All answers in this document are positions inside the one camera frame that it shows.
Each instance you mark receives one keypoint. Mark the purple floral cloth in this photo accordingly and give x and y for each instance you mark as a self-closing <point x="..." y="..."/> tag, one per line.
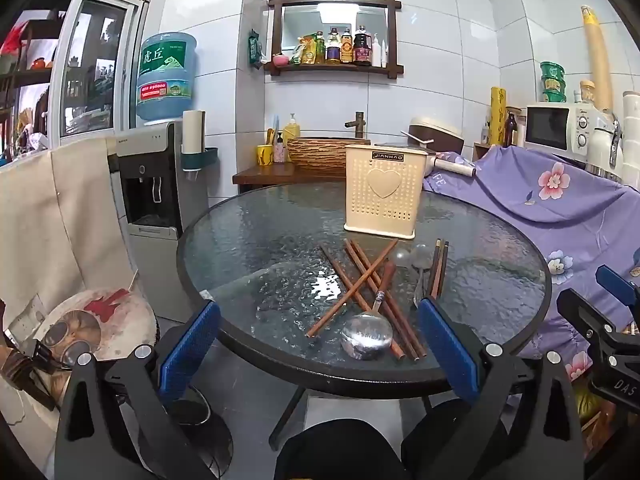
<point x="525" y="210"/>

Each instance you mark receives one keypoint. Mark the beige and brown rice cooker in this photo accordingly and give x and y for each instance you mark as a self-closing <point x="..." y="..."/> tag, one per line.
<point x="435" y="135"/>

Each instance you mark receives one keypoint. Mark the black round base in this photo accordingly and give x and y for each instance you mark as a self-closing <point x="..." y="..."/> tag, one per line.
<point x="212" y="432"/>

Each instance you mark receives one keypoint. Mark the printed round cushion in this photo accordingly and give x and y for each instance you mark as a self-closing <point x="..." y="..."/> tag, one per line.
<point x="100" y="325"/>

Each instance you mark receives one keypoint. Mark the dark thin chopstick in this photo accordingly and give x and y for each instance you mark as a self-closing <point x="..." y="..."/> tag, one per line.
<point x="442" y="270"/>
<point x="436" y="270"/>

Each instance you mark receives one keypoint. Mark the dark sauce bottle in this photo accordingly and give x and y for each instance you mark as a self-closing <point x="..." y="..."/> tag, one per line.
<point x="347" y="47"/>

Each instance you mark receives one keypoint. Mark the wooden framed wall shelf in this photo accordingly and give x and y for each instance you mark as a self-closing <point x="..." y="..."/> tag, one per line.
<point x="334" y="70"/>

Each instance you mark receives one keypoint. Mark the long beige roll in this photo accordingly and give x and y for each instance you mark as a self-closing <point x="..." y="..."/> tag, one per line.
<point x="597" y="55"/>

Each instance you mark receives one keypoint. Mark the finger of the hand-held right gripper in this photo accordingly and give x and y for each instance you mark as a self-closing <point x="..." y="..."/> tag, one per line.
<point x="587" y="317"/>
<point x="616" y="284"/>

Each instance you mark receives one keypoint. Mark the green noodle cup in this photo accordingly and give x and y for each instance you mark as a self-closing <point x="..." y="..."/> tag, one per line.
<point x="552" y="70"/>
<point x="554" y="96"/>
<point x="554" y="84"/>

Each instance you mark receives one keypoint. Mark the glass sliding door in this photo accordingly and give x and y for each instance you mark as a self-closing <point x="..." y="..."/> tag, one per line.
<point x="95" y="60"/>

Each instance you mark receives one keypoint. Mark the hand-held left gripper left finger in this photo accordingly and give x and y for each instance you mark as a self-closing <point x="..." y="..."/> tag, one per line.
<point x="190" y="345"/>

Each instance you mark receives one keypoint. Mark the brass faucet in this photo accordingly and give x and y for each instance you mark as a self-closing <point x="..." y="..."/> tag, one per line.
<point x="358" y="124"/>

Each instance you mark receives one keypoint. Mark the woven wooden basin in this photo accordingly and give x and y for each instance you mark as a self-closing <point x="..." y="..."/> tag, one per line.
<point x="320" y="154"/>

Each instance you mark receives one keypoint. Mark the yellow packet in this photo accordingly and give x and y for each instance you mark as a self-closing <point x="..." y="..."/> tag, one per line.
<point x="307" y="51"/>

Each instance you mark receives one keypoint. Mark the large dark soy bottle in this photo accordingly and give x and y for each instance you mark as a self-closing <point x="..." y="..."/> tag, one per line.
<point x="362" y="49"/>

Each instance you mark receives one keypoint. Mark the grey water dispenser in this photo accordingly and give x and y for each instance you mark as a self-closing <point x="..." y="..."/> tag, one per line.
<point x="150" y="185"/>

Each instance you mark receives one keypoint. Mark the beige cloth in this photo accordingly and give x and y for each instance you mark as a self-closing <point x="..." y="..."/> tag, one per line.
<point x="60" y="220"/>

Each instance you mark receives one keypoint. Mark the white microwave oven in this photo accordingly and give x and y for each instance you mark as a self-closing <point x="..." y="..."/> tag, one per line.
<point x="547" y="127"/>

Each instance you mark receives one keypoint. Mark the small floral pump bottle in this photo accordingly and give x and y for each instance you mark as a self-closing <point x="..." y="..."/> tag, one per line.
<point x="279" y="150"/>

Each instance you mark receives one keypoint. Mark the jar with yellow lid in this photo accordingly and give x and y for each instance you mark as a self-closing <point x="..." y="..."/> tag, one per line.
<point x="587" y="91"/>

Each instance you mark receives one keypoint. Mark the yellow oil bottle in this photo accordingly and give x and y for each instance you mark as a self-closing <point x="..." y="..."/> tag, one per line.
<point x="320" y="49"/>

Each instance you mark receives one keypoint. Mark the cream perforated utensil holder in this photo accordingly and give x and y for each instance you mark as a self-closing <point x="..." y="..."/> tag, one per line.
<point x="382" y="195"/>

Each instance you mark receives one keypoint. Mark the white lint roller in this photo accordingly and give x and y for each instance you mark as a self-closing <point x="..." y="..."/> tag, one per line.
<point x="455" y="167"/>

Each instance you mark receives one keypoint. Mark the white kettle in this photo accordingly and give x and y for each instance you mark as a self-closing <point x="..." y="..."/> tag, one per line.
<point x="605" y="150"/>

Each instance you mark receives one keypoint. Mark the yellow cup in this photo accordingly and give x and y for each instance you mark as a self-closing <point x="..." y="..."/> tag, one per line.
<point x="264" y="155"/>

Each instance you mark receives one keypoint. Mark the brown glass bottle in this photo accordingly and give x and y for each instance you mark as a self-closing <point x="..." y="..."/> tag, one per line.
<point x="512" y="130"/>

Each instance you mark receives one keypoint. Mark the metal spoon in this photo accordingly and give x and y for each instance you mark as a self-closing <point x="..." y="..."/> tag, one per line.
<point x="421" y="260"/>
<point x="400" y="256"/>

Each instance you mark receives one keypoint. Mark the pink bowl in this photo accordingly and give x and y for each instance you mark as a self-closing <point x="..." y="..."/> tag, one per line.
<point x="280" y="59"/>

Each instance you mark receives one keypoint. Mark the blue water jug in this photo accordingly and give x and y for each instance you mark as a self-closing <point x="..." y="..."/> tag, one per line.
<point x="167" y="75"/>

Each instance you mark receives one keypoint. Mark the white squeeze bottle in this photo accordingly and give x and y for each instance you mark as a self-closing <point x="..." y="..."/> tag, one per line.
<point x="376" y="52"/>

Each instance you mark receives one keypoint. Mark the yellow soap dispenser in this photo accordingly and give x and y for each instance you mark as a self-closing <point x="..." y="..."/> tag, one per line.
<point x="291" y="129"/>

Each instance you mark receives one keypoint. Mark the green hanging packet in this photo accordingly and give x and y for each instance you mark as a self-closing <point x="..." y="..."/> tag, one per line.
<point x="255" y="49"/>

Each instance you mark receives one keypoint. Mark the yellow roll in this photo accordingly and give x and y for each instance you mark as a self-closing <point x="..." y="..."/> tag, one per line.
<point x="498" y="115"/>

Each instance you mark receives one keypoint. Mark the wooden counter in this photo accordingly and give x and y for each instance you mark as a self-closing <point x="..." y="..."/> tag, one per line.
<point x="270" y="175"/>

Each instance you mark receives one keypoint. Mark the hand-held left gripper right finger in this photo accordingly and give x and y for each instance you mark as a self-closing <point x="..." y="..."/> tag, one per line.
<point x="445" y="345"/>

